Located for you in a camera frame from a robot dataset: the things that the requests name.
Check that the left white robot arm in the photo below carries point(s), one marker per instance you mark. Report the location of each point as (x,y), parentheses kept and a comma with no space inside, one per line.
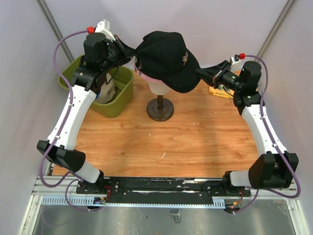
(103,52)

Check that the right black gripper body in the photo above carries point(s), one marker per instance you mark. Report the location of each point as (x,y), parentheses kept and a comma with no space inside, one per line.
(218,79)

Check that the pink baseball cap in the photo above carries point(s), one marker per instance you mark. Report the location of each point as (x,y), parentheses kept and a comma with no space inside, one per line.
(147,78)

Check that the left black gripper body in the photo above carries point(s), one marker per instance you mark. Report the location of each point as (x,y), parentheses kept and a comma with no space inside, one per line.
(117,52)

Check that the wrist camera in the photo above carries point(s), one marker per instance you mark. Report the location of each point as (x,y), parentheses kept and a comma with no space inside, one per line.
(104,28)
(237,58)

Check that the black cap white logo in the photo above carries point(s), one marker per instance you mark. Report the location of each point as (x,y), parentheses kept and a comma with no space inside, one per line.
(186,89)

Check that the beige and black cap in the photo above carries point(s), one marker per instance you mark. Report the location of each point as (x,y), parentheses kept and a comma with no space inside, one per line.
(107,91)

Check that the aluminium frame post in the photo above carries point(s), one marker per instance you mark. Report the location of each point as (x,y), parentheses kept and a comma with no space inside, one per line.
(286,10)
(54,27)

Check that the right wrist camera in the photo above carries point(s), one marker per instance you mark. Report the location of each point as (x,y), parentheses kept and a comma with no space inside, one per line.
(237,58)

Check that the white mannequin head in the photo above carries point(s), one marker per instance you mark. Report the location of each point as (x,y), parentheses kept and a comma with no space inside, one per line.
(158,88)

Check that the green plastic bin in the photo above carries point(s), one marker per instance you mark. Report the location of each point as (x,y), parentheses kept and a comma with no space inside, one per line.
(123,87)

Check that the left aluminium frame post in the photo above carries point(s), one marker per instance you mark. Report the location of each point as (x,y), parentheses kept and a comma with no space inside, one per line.
(54,27)

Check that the yellow cartoon car cloth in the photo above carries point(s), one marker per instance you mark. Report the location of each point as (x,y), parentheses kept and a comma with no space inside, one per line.
(221,91)

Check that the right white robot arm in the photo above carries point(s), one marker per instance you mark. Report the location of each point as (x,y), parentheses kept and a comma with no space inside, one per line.
(275,167)

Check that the right aluminium frame post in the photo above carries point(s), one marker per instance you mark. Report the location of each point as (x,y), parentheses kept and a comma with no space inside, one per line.
(286,10)

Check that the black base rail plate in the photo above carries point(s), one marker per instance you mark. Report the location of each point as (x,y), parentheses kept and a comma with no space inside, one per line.
(162,191)

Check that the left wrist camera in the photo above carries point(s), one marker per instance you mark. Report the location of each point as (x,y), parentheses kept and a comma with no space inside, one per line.
(104,28)

